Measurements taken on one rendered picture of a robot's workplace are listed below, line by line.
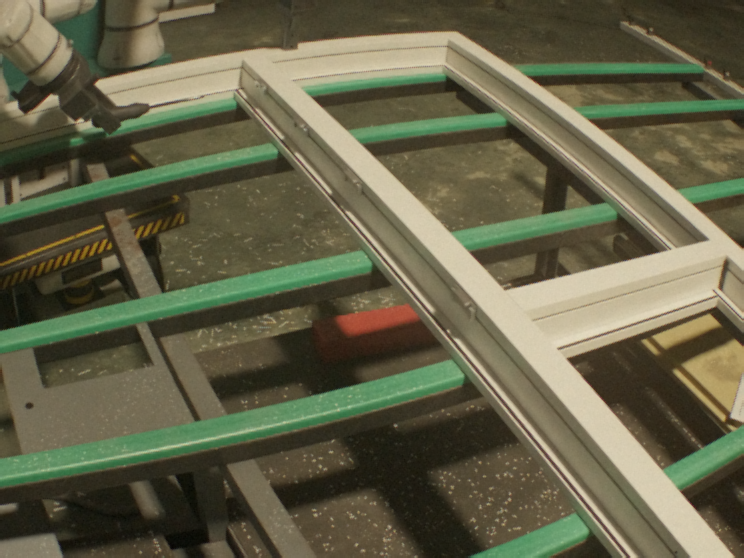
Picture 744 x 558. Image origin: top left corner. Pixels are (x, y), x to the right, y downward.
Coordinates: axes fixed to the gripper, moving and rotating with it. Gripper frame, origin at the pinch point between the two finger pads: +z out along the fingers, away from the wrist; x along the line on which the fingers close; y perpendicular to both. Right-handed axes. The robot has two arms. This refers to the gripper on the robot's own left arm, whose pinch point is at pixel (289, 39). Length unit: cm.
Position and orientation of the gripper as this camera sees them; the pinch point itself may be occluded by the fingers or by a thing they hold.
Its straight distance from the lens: 181.4
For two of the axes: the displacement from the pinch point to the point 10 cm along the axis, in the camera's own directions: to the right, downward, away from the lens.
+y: 9.1, -1.9, 3.6
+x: -4.1, -5.2, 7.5
